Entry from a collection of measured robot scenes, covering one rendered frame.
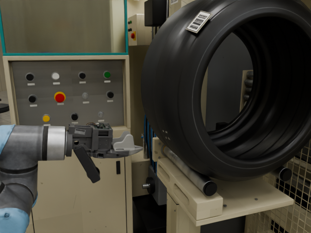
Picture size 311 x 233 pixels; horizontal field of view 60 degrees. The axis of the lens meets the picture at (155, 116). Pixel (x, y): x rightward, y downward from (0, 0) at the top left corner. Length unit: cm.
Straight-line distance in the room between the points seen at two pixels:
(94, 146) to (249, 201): 55
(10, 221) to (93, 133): 27
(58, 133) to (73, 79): 68
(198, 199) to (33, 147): 48
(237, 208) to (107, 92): 82
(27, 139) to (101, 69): 74
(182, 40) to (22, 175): 51
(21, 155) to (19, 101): 69
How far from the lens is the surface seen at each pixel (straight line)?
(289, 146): 92
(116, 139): 79
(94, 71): 137
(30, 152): 72
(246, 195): 102
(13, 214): 63
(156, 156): 111
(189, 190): 89
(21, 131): 73
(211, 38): 69
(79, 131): 73
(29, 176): 76
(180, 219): 133
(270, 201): 102
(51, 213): 154
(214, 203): 86
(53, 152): 72
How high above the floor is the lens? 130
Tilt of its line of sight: 14 degrees down
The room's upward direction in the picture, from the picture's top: straight up
